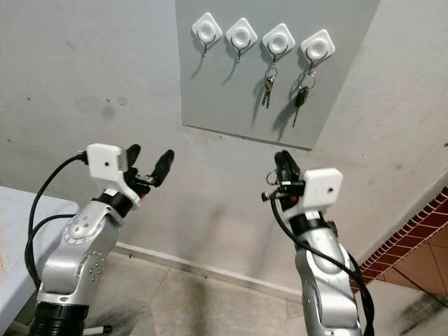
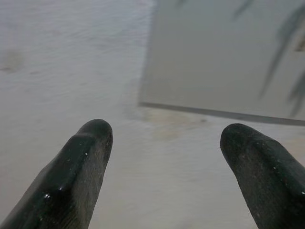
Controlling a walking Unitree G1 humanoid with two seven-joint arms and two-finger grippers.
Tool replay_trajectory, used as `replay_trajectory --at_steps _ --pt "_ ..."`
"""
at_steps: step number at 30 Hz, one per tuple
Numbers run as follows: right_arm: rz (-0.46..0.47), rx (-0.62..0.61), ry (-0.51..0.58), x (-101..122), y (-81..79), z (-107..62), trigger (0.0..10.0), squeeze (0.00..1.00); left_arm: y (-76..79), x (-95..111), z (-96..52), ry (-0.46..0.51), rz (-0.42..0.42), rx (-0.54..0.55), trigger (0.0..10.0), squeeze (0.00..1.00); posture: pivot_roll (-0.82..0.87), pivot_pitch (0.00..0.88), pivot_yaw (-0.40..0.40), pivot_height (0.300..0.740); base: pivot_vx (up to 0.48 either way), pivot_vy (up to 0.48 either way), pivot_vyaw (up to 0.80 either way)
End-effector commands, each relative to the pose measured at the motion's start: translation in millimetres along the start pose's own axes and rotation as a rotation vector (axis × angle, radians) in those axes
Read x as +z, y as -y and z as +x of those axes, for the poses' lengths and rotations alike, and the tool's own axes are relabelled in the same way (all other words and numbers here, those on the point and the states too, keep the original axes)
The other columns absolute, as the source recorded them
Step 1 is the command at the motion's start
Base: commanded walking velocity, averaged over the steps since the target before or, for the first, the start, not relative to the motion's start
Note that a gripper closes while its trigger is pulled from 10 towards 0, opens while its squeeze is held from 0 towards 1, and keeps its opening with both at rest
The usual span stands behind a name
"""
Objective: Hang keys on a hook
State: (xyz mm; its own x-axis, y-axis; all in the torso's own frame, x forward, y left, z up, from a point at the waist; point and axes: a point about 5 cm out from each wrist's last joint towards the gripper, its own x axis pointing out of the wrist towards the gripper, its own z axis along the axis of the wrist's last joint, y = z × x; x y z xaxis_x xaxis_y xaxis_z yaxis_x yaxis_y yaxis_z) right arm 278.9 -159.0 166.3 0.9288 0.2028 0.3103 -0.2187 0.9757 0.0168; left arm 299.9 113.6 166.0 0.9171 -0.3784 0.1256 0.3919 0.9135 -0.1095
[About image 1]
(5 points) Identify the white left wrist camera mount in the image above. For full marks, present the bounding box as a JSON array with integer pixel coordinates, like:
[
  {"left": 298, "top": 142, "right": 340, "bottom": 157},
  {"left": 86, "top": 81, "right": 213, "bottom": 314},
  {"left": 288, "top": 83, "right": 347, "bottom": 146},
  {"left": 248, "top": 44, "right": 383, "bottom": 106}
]
[{"left": 86, "top": 143, "right": 139, "bottom": 205}]

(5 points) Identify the hanging silver key pair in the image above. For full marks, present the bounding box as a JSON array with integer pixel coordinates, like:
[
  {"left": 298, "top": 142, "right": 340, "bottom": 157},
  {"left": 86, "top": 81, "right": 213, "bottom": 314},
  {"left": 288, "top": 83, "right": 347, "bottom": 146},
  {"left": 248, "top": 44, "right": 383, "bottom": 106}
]
[{"left": 260, "top": 64, "right": 279, "bottom": 109}]

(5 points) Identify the white square wall hook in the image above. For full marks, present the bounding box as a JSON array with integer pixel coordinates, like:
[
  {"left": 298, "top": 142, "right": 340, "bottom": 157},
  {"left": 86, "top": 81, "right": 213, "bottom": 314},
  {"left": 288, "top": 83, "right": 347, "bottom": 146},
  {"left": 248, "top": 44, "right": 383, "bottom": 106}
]
[
  {"left": 262, "top": 23, "right": 296, "bottom": 67},
  {"left": 300, "top": 29, "right": 335, "bottom": 71},
  {"left": 225, "top": 17, "right": 258, "bottom": 64},
  {"left": 191, "top": 12, "right": 223, "bottom": 57}
]

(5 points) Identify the grey key hook board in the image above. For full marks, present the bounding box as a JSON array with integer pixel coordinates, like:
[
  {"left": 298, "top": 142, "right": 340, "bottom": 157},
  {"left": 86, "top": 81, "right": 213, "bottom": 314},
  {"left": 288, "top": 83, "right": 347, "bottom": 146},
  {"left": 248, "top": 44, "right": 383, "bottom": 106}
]
[{"left": 175, "top": 0, "right": 381, "bottom": 151}]

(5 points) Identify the black headed car key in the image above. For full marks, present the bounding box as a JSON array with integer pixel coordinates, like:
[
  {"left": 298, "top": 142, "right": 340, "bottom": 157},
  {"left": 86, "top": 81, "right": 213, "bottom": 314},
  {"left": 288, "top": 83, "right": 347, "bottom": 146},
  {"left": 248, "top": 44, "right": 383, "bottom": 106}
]
[{"left": 290, "top": 68, "right": 317, "bottom": 128}]

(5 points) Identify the white plastic folding table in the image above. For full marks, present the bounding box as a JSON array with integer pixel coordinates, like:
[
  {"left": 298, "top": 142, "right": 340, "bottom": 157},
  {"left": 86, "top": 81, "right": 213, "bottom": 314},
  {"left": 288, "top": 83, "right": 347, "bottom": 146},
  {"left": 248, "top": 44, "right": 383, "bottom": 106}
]
[{"left": 0, "top": 185, "right": 113, "bottom": 336}]

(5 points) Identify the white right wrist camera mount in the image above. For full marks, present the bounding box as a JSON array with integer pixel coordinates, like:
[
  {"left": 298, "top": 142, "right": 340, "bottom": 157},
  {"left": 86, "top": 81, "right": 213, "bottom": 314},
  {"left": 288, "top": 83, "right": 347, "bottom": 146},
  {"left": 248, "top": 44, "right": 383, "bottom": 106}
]
[{"left": 302, "top": 167, "right": 344, "bottom": 212}]

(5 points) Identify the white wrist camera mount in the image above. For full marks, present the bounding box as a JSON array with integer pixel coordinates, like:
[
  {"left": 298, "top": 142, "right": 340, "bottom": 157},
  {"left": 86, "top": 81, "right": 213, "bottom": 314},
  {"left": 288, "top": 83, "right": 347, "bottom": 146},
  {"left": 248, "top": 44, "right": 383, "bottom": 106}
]
[
  {"left": 86, "top": 143, "right": 139, "bottom": 205},
  {"left": 302, "top": 167, "right": 344, "bottom": 212}
]

